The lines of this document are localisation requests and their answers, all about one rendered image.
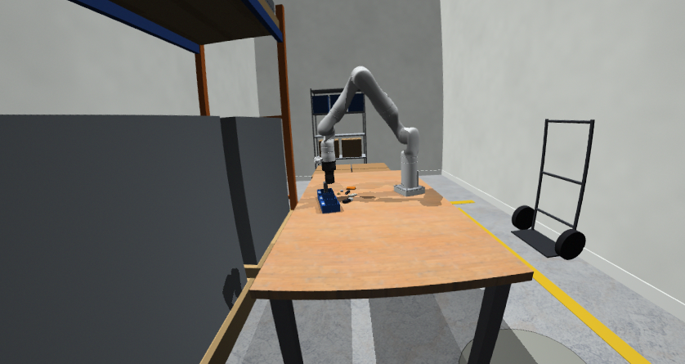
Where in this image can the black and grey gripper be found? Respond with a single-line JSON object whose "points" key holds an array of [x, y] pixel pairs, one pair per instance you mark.
{"points": [[328, 162]]}

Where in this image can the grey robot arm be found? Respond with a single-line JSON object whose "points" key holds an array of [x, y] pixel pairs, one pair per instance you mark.
{"points": [[362, 79]]}

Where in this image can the blue rack of bins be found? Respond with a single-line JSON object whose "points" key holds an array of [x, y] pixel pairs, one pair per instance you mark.
{"points": [[328, 201]]}

